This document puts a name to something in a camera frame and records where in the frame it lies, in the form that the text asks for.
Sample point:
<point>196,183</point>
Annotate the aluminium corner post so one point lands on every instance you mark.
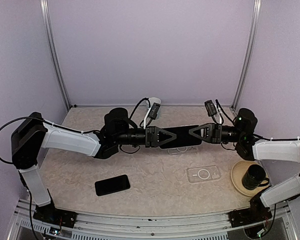
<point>248,53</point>
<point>44,5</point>

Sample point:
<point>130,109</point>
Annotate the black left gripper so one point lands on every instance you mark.
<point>150,143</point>

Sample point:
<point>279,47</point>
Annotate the right aluminium corner post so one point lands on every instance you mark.
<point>248,53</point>

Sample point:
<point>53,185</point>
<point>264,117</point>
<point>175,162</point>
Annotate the left aluminium corner post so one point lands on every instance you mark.
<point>44,5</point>

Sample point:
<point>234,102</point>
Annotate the silver-edged black smartphone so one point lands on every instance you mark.
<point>183,138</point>

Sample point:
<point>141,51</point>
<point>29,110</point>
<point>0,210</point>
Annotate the aluminium front rail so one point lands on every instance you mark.
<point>98,226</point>

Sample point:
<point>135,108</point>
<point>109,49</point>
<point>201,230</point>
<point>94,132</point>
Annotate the dark green mug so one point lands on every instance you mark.
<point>254,177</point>

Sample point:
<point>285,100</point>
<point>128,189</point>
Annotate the black smartphone on table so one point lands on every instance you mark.
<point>112,185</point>

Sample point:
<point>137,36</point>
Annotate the light blue ceramic mug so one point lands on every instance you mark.
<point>153,100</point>

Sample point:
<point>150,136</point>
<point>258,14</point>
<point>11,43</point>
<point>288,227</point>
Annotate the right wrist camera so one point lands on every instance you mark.
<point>210,108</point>

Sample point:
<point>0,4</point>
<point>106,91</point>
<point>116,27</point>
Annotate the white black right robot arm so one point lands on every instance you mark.
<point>252,147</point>

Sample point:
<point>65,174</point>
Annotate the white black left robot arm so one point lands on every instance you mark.
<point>36,133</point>

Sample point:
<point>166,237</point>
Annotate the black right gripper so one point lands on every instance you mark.
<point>213,132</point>

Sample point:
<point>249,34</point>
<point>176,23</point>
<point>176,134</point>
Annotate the beige round plate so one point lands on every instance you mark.
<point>237,173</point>

